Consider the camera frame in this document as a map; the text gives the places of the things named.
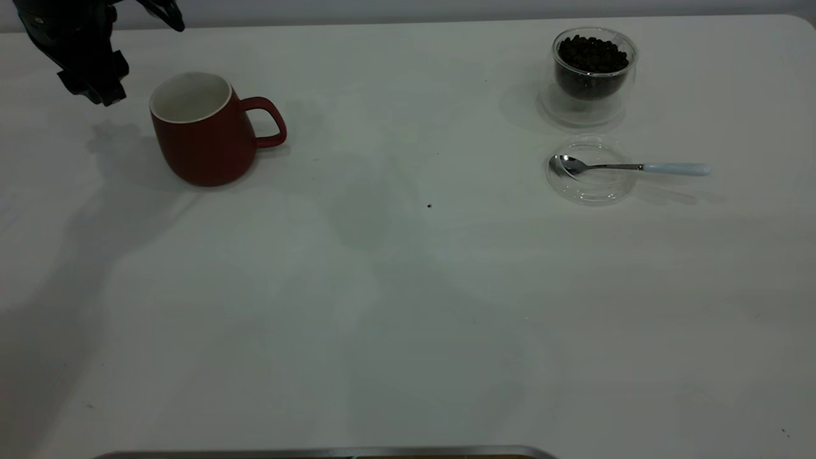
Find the clear glass saucer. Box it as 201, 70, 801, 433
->
546, 135, 638, 205

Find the double-wall clear glass cup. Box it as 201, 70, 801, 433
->
550, 27, 639, 126

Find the steel spoon pale blue handle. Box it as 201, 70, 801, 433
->
549, 155, 713, 180

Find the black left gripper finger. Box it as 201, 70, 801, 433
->
136, 0, 186, 33

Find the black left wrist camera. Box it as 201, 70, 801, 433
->
57, 50, 130, 106

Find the red ceramic mug white inside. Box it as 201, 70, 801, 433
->
149, 71, 288, 187

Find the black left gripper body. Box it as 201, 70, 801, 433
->
13, 0, 115, 74

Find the glass cup of coffee beans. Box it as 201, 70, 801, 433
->
556, 35, 630, 101

